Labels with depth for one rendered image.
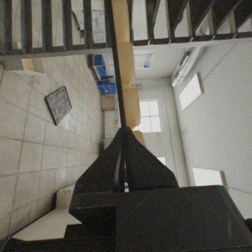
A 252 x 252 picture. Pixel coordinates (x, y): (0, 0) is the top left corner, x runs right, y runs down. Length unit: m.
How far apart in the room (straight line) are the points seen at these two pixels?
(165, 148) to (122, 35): 4.83
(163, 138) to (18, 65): 4.48
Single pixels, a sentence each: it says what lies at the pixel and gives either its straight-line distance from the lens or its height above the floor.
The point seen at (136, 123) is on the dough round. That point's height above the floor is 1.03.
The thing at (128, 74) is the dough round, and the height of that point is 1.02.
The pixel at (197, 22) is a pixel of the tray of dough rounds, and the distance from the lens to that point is 0.68.
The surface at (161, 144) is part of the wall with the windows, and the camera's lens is 4.94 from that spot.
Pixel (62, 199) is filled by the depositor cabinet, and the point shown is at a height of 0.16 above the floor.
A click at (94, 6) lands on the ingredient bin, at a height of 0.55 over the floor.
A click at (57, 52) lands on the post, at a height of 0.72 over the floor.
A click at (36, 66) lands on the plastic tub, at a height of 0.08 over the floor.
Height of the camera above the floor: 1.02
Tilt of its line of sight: 1 degrees down
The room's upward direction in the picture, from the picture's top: 86 degrees clockwise
